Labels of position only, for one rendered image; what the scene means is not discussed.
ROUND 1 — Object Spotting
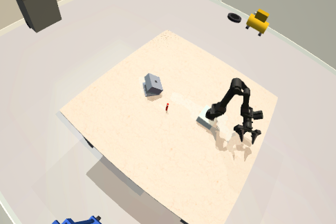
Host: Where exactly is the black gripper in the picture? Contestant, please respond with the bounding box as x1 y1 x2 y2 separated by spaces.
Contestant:
233 119 261 144

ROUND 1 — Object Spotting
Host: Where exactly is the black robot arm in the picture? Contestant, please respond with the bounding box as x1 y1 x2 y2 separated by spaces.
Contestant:
205 77 263 121

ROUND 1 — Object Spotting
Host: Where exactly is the grey sloped panel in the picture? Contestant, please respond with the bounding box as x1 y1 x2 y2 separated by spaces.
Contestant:
142 73 163 97

